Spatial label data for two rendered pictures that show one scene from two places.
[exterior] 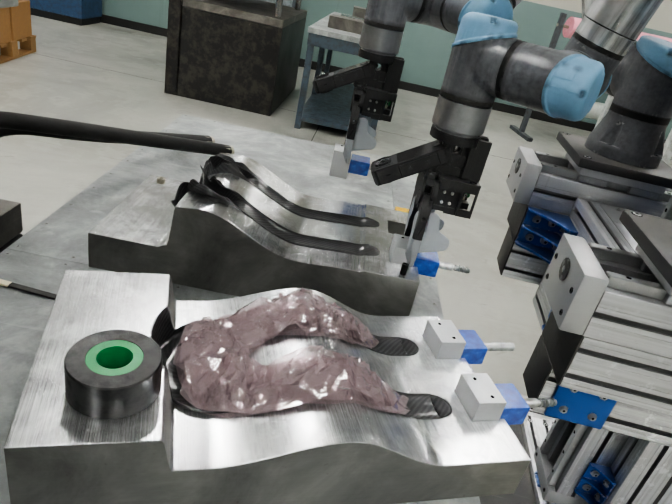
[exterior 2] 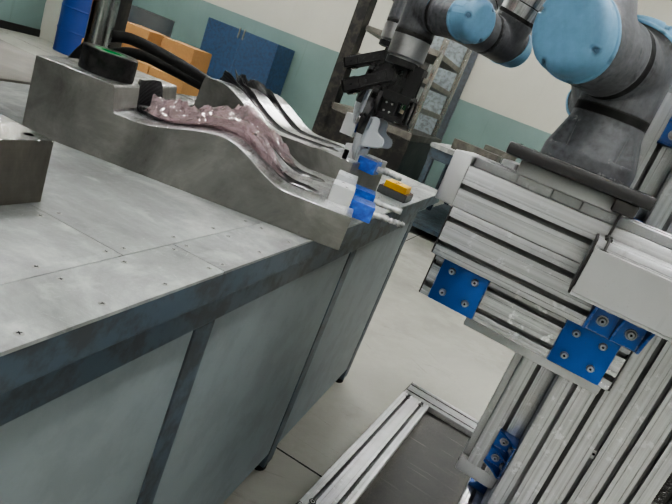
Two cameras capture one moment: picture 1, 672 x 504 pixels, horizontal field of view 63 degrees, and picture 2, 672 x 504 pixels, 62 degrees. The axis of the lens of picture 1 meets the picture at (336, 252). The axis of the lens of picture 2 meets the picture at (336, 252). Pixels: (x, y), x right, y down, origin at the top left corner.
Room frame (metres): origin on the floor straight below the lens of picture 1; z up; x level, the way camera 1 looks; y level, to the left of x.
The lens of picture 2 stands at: (-0.33, -0.49, 1.04)
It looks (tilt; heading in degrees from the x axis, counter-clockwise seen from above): 17 degrees down; 17
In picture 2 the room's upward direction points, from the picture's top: 22 degrees clockwise
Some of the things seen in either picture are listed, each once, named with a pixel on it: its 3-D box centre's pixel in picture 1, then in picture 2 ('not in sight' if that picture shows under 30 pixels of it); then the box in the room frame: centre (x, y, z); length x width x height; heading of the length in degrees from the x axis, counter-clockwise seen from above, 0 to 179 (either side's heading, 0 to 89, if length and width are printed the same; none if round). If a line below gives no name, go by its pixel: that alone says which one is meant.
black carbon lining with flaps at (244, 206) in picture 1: (280, 203); (282, 111); (0.83, 0.11, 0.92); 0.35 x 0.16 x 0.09; 92
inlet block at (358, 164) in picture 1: (363, 165); (368, 131); (1.07, -0.02, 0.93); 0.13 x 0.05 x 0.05; 92
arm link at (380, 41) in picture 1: (380, 40); (397, 35); (1.08, 0.00, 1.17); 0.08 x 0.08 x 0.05
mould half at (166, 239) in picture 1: (268, 225); (272, 129); (0.84, 0.12, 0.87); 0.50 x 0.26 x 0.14; 92
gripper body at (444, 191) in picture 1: (449, 171); (395, 91); (0.79, -0.14, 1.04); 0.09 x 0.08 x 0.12; 92
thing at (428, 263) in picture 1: (430, 262); (373, 167); (0.79, -0.15, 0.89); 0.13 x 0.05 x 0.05; 92
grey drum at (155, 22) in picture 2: not in sight; (144, 46); (6.03, 5.08, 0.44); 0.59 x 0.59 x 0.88
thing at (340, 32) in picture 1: (352, 64); (470, 190); (5.43, 0.23, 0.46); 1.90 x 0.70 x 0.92; 0
